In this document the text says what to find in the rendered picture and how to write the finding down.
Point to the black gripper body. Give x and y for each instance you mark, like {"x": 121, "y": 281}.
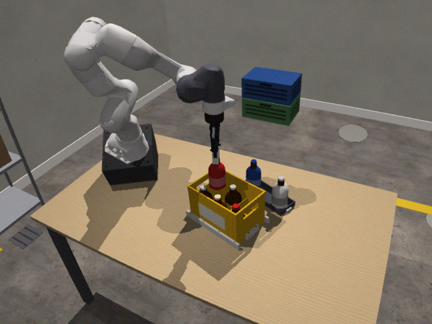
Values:
{"x": 214, "y": 120}

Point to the blue bottle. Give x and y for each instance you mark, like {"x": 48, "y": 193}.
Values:
{"x": 253, "y": 174}

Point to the red bottle with pale label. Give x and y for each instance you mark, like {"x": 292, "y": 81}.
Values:
{"x": 217, "y": 176}

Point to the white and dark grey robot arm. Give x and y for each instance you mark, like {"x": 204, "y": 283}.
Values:
{"x": 95, "y": 39}

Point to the dark brown bottle with cream cap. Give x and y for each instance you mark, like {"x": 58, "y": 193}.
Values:
{"x": 217, "y": 199}

